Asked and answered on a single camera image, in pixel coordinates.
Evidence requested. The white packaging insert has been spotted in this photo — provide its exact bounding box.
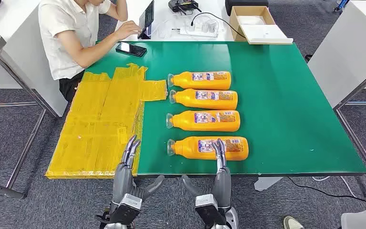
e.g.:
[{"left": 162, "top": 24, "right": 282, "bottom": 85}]
[{"left": 236, "top": 16, "right": 267, "bottom": 26}]

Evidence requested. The white power strip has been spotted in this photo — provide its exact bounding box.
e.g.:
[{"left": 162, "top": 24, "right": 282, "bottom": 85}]
[{"left": 179, "top": 26, "right": 219, "bottom": 39}]

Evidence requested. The black power cable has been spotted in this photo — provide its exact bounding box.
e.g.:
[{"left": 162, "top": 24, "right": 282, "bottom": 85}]
[{"left": 190, "top": 12, "right": 247, "bottom": 40}]

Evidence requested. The green topped table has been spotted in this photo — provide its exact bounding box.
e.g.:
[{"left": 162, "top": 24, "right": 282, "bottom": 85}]
[{"left": 45, "top": 40, "right": 366, "bottom": 177}]

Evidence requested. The black smartphone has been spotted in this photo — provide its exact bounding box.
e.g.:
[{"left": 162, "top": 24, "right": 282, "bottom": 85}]
[{"left": 115, "top": 42, "right": 148, "bottom": 58}]

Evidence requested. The black tablet on stand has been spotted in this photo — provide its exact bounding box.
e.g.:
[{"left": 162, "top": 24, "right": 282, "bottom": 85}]
[{"left": 137, "top": 0, "right": 155, "bottom": 40}]

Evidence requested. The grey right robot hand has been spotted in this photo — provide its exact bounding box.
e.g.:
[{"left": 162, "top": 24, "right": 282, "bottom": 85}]
[{"left": 182, "top": 138, "right": 233, "bottom": 209}]

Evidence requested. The person's right hand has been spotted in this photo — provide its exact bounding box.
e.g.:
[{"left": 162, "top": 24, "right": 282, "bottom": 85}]
[{"left": 115, "top": 20, "right": 142, "bottom": 41}]

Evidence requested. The blue metal stand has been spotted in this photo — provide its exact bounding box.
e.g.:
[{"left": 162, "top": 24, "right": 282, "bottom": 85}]
[{"left": 333, "top": 0, "right": 350, "bottom": 13}]

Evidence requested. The black router with antennas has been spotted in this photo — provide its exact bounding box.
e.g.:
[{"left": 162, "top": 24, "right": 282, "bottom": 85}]
[{"left": 168, "top": 0, "right": 203, "bottom": 16}]

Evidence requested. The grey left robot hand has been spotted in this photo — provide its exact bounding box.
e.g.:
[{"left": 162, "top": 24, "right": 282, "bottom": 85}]
[{"left": 110, "top": 135, "right": 166, "bottom": 206}]

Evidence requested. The brown cardboard box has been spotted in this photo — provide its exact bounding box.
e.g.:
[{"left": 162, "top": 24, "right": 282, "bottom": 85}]
[{"left": 228, "top": 5, "right": 277, "bottom": 42}]

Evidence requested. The white flat panel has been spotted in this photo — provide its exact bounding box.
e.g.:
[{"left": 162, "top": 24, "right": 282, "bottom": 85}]
[{"left": 240, "top": 24, "right": 294, "bottom": 45}]

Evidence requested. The white table foot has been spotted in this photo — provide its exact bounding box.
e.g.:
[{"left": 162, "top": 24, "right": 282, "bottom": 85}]
[{"left": 254, "top": 176, "right": 284, "bottom": 192}]

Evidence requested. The yellow taped cardboard sheet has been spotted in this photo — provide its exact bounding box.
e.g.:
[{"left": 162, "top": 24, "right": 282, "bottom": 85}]
[{"left": 45, "top": 63, "right": 168, "bottom": 180}]

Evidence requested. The white shoe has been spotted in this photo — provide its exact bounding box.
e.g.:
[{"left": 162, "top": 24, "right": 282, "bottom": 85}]
[{"left": 283, "top": 216, "right": 305, "bottom": 229}]

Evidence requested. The black case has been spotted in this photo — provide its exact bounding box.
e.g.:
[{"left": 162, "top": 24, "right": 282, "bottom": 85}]
[{"left": 224, "top": 0, "right": 269, "bottom": 16}]

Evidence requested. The white desk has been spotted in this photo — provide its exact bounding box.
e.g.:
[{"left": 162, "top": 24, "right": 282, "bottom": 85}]
[
  {"left": 112, "top": 0, "right": 234, "bottom": 42},
  {"left": 0, "top": 0, "right": 68, "bottom": 118},
  {"left": 307, "top": 0, "right": 366, "bottom": 109}
]

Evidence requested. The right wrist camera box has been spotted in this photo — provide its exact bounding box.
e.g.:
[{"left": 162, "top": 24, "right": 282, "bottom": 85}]
[{"left": 194, "top": 194, "right": 227, "bottom": 228}]

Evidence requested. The black floor cable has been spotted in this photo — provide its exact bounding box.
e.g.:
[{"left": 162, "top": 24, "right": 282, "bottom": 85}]
[{"left": 285, "top": 177, "right": 366, "bottom": 209}]

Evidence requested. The person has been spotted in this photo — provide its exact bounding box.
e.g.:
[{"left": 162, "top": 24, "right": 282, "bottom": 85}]
[
  {"left": 38, "top": 0, "right": 143, "bottom": 104},
  {"left": 341, "top": 208, "right": 366, "bottom": 229}
]

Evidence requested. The orange detergent bottle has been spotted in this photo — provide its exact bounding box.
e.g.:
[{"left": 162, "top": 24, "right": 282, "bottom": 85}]
[
  {"left": 166, "top": 110, "right": 241, "bottom": 133},
  {"left": 169, "top": 89, "right": 239, "bottom": 111},
  {"left": 167, "top": 71, "right": 232, "bottom": 91},
  {"left": 167, "top": 136, "right": 249, "bottom": 161}
]

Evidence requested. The white floor cable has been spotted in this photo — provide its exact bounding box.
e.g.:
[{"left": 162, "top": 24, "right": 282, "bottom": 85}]
[{"left": 311, "top": 175, "right": 366, "bottom": 205}]

